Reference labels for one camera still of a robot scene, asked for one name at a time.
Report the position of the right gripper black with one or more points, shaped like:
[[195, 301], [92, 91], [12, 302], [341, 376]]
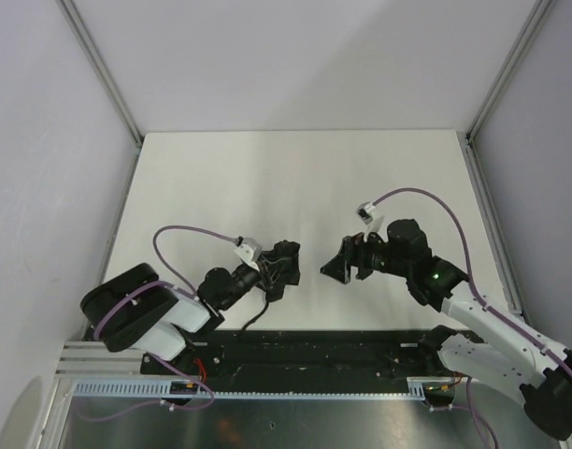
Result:
[[357, 257]]

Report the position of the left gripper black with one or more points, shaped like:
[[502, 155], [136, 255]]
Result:
[[271, 269]]

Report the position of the black folding umbrella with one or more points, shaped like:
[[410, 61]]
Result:
[[285, 258]]

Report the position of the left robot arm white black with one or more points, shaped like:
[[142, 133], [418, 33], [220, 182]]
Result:
[[138, 310]]

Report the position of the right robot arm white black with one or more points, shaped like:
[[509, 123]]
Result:
[[512, 358]]

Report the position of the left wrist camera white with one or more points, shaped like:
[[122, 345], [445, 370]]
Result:
[[248, 250]]

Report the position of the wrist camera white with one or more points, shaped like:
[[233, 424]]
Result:
[[248, 250], [368, 213]]

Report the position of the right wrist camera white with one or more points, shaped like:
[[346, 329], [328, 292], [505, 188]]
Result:
[[368, 213]]

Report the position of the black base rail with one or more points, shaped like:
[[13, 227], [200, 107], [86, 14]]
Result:
[[313, 361]]

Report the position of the grey cable duct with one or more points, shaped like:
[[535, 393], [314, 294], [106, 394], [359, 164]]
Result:
[[412, 388]]

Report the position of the aluminium frame crossbar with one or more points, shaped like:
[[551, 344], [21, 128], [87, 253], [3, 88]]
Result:
[[89, 359]]

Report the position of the right aluminium corner post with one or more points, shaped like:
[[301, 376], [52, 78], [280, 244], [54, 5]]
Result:
[[525, 39]]

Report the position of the aluminium corner post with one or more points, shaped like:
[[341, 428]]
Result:
[[86, 41], [525, 39]]

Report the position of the left aluminium corner post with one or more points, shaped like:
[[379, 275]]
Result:
[[86, 41]]

